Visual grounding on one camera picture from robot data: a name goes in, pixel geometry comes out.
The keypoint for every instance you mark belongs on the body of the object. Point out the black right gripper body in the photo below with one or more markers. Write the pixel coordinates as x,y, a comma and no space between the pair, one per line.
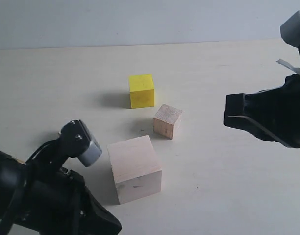
270,115

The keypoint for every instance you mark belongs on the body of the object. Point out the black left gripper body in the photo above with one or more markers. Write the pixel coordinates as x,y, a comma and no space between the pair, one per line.
64,205

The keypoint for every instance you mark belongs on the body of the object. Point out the large pale wooden cube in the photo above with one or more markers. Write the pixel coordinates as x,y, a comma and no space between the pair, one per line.
136,169

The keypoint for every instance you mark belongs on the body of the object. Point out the medium wooden cube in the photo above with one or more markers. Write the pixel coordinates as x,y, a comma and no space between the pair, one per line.
167,120

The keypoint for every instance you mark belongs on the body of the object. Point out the yellow cube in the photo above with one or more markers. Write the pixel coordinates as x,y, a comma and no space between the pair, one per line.
141,91

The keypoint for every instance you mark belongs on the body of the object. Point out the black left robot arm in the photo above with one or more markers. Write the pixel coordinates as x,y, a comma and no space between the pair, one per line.
16,180

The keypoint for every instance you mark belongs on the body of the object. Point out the white cable tie tag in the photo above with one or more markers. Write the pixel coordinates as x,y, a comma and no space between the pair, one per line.
289,66

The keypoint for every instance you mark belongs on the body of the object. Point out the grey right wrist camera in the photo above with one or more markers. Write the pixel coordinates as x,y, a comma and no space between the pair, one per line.
290,30

